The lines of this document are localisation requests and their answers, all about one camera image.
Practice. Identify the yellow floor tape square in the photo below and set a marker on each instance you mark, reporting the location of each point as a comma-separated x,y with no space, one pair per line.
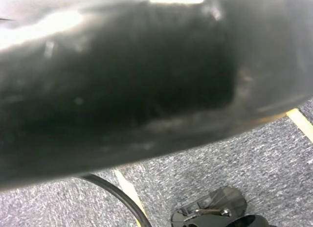
130,190

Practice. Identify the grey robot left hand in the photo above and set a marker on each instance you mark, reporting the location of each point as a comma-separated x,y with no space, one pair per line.
122,83

